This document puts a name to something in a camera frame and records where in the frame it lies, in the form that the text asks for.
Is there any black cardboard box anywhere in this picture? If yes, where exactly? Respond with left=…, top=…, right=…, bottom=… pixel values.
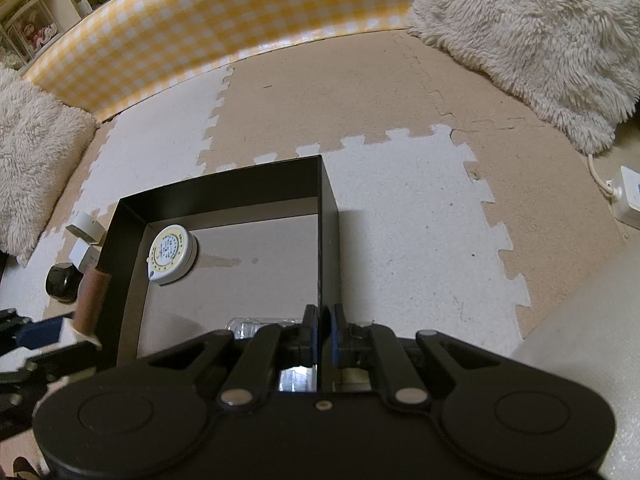
left=96, top=155, right=342, bottom=370

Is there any yellow gingham bed cover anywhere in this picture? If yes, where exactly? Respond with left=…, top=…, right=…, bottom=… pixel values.
left=24, top=0, right=413, bottom=120

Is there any clear doll display case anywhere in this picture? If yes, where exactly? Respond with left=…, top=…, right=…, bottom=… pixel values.
left=4, top=0, right=61, bottom=61

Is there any right white fluffy pillow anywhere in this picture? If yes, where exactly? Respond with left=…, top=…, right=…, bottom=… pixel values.
left=407, top=0, right=639, bottom=155

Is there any black oval earbuds case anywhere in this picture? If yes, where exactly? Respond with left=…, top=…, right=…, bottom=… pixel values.
left=46, top=262, right=82, bottom=304

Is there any white cube brown-cap bottle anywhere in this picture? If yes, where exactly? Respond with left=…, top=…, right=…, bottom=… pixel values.
left=58, top=268, right=112, bottom=349

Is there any white power strip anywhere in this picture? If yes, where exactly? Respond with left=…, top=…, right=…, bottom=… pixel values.
left=587, top=155, right=640, bottom=230

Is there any white round yellow-dial tape measure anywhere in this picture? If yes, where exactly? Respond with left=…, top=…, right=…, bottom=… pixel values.
left=146, top=224, right=198, bottom=286

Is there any left white fluffy pillow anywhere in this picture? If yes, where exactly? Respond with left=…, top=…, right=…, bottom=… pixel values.
left=1, top=67, right=98, bottom=266

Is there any white usb wall charger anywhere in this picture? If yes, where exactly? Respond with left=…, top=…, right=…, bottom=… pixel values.
left=70, top=238, right=101, bottom=273

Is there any clear plastic case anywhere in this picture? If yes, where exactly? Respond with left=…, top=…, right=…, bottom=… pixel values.
left=226, top=318, right=302, bottom=339

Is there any white fluffy pillow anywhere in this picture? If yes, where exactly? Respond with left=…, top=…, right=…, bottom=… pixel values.
left=1, top=67, right=98, bottom=266
left=407, top=0, right=639, bottom=155

